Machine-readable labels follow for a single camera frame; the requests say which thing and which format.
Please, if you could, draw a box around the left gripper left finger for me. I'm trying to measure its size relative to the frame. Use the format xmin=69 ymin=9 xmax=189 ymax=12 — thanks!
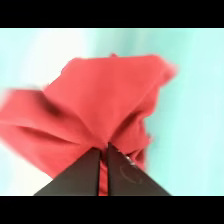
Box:
xmin=33 ymin=147 xmax=102 ymax=197

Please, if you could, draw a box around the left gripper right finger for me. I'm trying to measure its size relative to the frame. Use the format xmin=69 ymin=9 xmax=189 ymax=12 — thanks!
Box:
xmin=106 ymin=141 xmax=172 ymax=197

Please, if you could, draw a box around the red garment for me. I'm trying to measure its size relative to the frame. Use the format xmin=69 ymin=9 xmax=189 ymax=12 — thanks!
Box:
xmin=0 ymin=53 xmax=180 ymax=197

